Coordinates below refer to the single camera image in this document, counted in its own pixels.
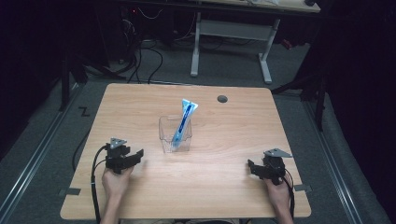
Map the wooden desk with white frame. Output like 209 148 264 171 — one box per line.
190 0 321 85

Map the black floor cable loop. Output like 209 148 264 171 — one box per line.
126 39 164 85

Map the person's left hand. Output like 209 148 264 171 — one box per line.
101 165 135 200

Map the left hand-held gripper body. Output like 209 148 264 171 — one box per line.
104 137 132 175

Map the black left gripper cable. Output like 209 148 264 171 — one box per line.
90 145 108 224

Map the blue white toothpaste tube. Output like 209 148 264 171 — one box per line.
171 98 200 151

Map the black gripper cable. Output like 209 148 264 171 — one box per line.
281 167 296 220
90 145 108 224

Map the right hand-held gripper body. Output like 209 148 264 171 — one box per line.
262 147 294 187

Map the person's right hand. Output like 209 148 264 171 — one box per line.
263 175 294 214

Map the grey tape piece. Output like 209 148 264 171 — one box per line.
293 184 313 193
58 187 82 197

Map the black cable beside table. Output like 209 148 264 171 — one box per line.
71 130 92 173

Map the clear plastic container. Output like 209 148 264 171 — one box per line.
158 114 193 154

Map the black stand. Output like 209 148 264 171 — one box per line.
271 59 330 133
58 54 90 113

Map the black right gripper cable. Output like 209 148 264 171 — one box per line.
281 167 296 220

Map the metal floor rail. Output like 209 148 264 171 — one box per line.
302 98 364 224
0 83 84 220

